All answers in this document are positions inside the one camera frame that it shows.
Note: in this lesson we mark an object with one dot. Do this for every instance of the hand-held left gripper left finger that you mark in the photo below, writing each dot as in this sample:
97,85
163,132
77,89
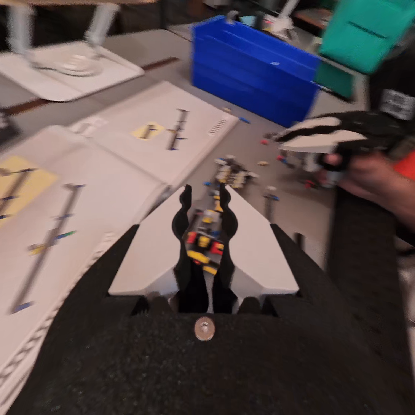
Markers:
146,259

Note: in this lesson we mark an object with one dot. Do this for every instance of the person's right hand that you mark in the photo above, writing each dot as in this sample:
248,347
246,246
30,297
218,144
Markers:
373,181

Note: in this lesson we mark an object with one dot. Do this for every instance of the open instruction booklet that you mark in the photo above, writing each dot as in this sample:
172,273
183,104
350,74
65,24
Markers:
97,162

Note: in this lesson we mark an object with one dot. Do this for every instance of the scattered small lego pieces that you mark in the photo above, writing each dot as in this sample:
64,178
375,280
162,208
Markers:
264,163

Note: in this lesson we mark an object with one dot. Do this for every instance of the white desk stand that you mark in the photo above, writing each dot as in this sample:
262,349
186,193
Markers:
282,19

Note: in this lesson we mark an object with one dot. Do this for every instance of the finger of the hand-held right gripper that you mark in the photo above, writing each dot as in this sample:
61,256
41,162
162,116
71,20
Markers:
311,124
317,144

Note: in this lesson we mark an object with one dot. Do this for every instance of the teal felt bag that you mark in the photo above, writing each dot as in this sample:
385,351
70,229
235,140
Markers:
356,32

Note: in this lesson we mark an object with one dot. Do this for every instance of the black dimpled mat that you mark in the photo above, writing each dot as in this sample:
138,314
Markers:
363,259

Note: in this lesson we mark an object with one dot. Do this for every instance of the blue plastic bin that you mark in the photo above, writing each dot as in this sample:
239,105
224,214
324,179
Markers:
253,71

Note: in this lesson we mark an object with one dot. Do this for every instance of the dark green box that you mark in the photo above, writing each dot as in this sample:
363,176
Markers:
334,79

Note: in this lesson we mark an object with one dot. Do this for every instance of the long dark grey lego beam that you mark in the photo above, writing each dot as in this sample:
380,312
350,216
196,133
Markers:
269,210

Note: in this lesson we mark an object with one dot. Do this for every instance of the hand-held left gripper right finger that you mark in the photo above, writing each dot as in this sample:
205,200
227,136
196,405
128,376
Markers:
262,259

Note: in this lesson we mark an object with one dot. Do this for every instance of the partly built lego chassis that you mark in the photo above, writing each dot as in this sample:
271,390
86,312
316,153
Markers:
233,171

